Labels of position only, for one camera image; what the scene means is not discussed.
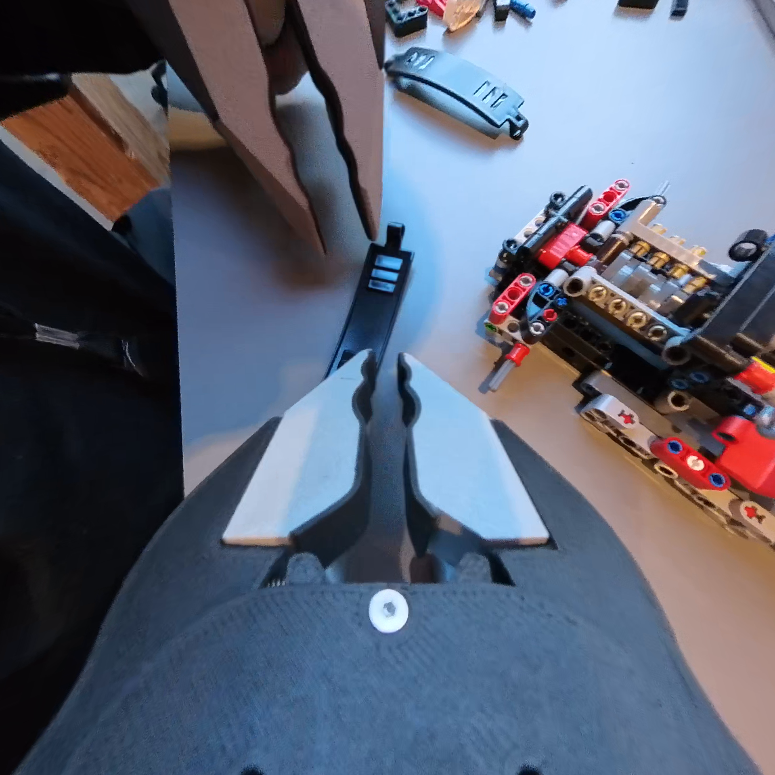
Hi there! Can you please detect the black strap with buckle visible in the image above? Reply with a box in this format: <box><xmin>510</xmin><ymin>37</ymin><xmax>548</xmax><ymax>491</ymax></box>
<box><xmin>0</xmin><ymin>318</ymin><xmax>155</xmax><ymax>379</ymax></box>

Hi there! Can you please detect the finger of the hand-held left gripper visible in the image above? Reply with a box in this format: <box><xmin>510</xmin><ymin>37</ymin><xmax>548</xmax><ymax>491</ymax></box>
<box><xmin>165</xmin><ymin>0</ymin><xmax>329</xmax><ymax>255</ymax></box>
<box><xmin>293</xmin><ymin>0</ymin><xmax>386</xmax><ymax>241</ymax></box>

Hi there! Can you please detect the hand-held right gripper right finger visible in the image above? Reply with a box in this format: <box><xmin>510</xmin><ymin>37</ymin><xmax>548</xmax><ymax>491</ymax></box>
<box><xmin>396</xmin><ymin>353</ymin><xmax>550</xmax><ymax>561</ymax></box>

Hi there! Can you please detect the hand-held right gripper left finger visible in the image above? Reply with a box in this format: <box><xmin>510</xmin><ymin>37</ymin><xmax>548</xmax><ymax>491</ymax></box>
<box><xmin>223</xmin><ymin>349</ymin><xmax>376</xmax><ymax>567</ymax></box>

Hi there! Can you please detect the toy brick car model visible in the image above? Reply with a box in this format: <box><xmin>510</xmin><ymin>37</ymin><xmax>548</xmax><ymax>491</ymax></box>
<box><xmin>480</xmin><ymin>178</ymin><xmax>775</xmax><ymax>551</ymax></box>

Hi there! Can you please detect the black curved brick panel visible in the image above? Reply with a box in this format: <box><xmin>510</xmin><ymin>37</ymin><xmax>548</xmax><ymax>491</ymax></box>
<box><xmin>384</xmin><ymin>46</ymin><xmax>530</xmax><ymax>142</ymax></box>
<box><xmin>326</xmin><ymin>222</ymin><xmax>419</xmax><ymax>585</ymax></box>

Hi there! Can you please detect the pile of loose toy bricks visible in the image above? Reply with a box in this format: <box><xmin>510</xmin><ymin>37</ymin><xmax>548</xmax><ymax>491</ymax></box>
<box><xmin>384</xmin><ymin>0</ymin><xmax>691</xmax><ymax>38</ymax></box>

